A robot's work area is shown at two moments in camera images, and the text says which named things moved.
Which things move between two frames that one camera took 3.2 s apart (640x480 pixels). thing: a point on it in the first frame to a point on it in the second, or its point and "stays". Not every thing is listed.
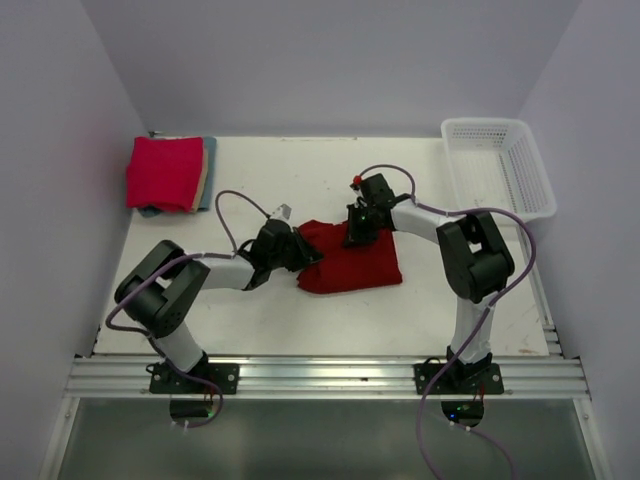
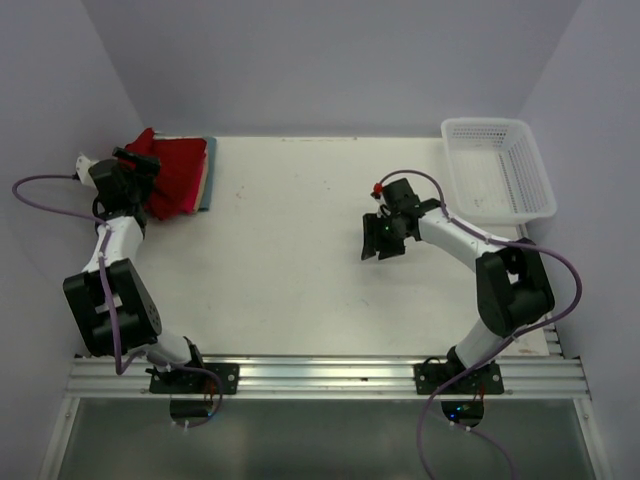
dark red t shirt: x=346 y=268 to x=178 y=182
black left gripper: x=306 y=254 to x=145 y=181
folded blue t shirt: x=211 y=142 stays
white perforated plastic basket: x=494 y=164 stays
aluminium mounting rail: x=325 y=378 stays
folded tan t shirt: x=203 y=178 stays
